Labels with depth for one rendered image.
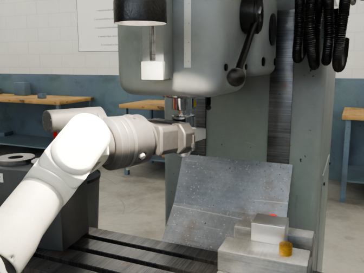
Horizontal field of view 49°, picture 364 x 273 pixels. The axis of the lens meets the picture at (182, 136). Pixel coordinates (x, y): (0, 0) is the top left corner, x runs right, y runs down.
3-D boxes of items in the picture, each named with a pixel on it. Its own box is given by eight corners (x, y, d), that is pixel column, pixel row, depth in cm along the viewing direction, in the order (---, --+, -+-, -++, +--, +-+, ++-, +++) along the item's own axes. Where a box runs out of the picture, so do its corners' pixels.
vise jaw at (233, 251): (306, 288, 64) (307, 266, 63) (216, 271, 70) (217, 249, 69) (309, 271, 69) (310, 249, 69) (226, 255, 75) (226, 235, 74)
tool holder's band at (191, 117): (200, 119, 78) (200, 114, 78) (189, 122, 74) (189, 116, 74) (179, 117, 80) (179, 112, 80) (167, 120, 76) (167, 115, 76)
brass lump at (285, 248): (291, 258, 66) (291, 247, 66) (277, 255, 67) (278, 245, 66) (292, 252, 68) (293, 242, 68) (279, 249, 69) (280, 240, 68)
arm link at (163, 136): (196, 113, 70) (142, 118, 62) (195, 167, 72) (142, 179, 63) (150, 108, 79) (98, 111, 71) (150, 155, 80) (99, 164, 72)
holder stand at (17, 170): (63, 252, 91) (58, 168, 88) (-16, 240, 97) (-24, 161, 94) (89, 231, 103) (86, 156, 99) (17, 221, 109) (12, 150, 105)
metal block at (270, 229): (283, 259, 71) (285, 227, 70) (250, 253, 73) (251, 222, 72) (287, 247, 76) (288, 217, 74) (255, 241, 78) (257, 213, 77)
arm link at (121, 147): (143, 152, 63) (78, 163, 55) (113, 180, 70) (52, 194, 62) (117, 92, 66) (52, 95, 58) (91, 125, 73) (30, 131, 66)
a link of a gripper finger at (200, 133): (202, 141, 78) (180, 144, 74) (203, 124, 77) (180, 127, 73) (209, 142, 77) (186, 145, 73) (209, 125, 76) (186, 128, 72)
